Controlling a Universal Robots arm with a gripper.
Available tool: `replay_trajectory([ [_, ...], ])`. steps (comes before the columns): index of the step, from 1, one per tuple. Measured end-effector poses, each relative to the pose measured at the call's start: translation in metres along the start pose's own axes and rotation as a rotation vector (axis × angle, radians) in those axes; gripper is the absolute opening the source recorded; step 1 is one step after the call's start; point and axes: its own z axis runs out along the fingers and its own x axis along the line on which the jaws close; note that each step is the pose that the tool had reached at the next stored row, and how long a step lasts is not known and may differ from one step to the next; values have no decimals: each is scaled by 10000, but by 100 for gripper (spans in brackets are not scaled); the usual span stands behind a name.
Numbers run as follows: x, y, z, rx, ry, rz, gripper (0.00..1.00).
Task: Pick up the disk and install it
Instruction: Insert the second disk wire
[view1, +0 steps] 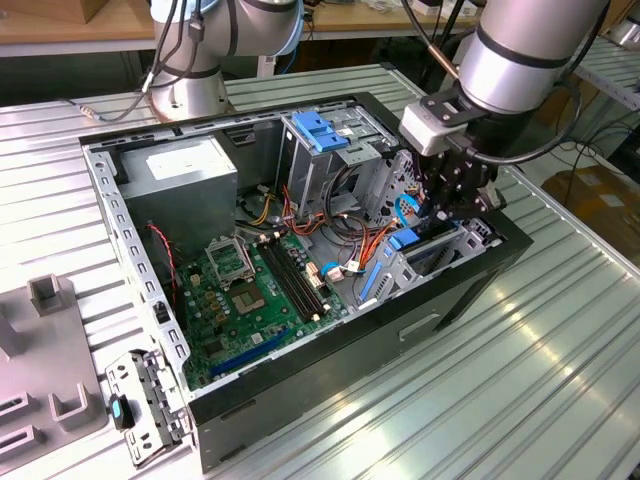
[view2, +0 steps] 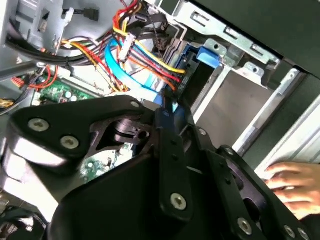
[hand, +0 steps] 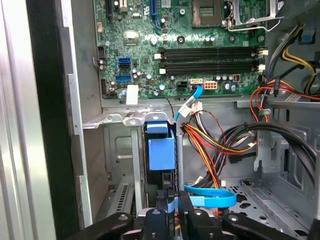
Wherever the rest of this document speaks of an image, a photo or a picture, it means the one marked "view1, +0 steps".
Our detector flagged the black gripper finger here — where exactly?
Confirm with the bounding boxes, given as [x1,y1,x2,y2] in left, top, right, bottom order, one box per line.
[419,154,464,224]
[449,172,507,221]

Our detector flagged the orange red power wire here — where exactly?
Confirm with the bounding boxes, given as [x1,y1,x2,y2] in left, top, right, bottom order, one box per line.
[405,185,426,221]

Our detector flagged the blue data wire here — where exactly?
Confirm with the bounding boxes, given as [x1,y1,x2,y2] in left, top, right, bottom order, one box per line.
[393,192,431,226]

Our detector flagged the hard disk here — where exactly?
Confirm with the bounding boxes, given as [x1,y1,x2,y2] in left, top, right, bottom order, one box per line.
[358,219,461,302]

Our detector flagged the grey metal disk bay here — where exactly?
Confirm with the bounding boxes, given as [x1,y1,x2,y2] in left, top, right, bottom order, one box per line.
[357,207,504,314]

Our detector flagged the cardboard box on floor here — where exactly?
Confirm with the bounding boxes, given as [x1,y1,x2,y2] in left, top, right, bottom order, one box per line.
[542,167,640,251]

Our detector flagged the metal slat side table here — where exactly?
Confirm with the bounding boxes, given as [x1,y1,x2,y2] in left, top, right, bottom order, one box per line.
[574,37,640,112]

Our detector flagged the grey metal drive cage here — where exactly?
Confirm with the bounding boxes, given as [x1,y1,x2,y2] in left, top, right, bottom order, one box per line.
[277,107,401,221]

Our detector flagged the blue plastic drive latch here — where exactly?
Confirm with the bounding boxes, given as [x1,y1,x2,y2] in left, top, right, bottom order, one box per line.
[291,110,351,154]

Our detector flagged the black RAM slot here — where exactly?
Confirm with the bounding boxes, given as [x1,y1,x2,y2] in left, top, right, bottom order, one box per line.
[257,238,321,324]
[272,233,331,314]

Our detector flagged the black PC case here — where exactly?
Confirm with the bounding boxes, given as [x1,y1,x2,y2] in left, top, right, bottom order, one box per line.
[78,91,535,474]

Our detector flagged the CPU socket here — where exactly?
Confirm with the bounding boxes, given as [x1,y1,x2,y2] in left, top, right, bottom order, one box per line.
[227,282,269,319]

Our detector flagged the metal socket cover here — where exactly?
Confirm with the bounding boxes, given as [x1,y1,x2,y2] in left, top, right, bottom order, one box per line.
[204,238,257,289]

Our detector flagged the green motherboard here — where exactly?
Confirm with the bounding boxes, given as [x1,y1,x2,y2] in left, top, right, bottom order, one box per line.
[174,232,351,391]

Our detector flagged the blue expansion slot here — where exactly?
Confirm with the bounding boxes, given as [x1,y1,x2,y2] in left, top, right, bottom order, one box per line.
[208,327,290,380]

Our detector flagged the grey power supply unit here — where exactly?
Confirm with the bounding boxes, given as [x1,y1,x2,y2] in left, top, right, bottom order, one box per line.
[117,134,240,256]

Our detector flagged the metal expansion card retainer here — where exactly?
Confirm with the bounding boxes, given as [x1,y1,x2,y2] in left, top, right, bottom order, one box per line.
[104,349,194,469]

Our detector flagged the black latch with blue tab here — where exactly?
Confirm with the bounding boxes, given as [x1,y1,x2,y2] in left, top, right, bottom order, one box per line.
[107,393,136,431]

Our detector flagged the brown cardboard box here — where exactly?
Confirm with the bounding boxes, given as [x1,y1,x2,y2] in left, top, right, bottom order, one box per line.
[52,0,151,24]

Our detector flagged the grey parts rack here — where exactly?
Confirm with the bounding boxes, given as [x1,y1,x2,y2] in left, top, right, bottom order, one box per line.
[0,277,111,464]

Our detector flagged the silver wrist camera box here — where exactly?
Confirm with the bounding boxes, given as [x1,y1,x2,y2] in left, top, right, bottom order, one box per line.
[398,102,469,157]

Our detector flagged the black cable with brown sleeve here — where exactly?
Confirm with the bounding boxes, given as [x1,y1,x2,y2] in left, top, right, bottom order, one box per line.
[399,0,461,79]

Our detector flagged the blue wire white connector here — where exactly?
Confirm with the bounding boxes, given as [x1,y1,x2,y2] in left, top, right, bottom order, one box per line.
[319,259,361,285]

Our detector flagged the orange red wire bundle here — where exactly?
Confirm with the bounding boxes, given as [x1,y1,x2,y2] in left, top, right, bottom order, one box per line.
[279,184,399,276]

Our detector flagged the yellow black wire bundle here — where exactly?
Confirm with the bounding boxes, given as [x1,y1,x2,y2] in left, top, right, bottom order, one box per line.
[247,194,275,227]

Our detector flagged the grey cable with metal plug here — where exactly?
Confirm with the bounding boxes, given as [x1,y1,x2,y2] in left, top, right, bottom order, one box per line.
[64,97,131,122]

